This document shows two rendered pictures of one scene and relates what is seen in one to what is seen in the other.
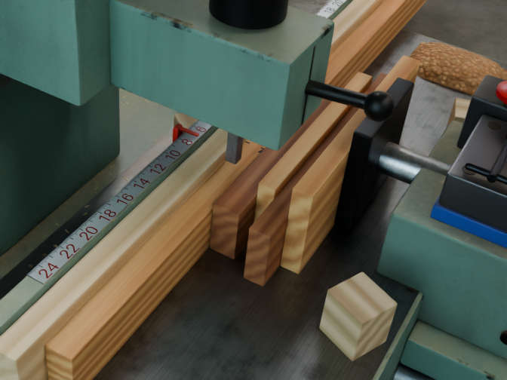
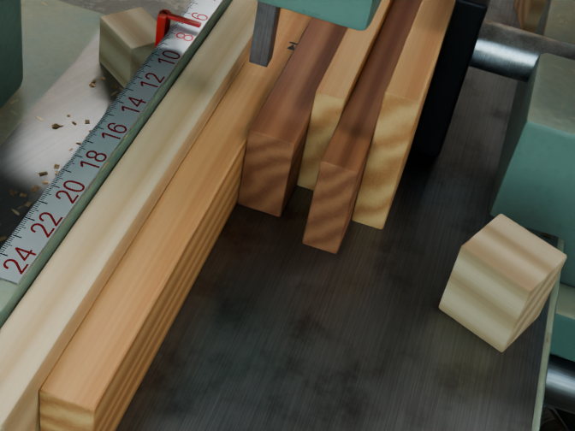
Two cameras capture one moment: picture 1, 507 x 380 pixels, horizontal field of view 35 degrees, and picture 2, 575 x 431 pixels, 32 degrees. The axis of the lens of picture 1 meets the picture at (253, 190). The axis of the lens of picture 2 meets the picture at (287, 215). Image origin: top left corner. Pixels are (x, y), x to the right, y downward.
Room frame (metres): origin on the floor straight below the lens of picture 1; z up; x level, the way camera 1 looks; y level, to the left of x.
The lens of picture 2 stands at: (0.09, 0.10, 1.22)
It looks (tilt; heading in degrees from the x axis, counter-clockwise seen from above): 42 degrees down; 345
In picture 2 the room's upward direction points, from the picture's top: 12 degrees clockwise
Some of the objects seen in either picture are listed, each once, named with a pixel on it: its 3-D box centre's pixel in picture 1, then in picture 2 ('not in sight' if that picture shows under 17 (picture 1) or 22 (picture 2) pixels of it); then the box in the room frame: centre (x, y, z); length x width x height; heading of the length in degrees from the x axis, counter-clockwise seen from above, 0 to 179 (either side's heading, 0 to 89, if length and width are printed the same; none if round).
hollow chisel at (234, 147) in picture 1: (235, 133); (267, 14); (0.48, 0.02, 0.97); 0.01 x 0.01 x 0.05; 66
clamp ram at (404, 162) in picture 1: (410, 167); (518, 54); (0.50, -0.12, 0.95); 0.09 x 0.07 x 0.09; 156
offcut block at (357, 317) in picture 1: (357, 316); (500, 282); (0.37, -0.08, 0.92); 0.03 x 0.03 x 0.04; 42
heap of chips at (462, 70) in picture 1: (458, 62); not in sight; (0.74, -0.19, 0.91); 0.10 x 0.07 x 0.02; 66
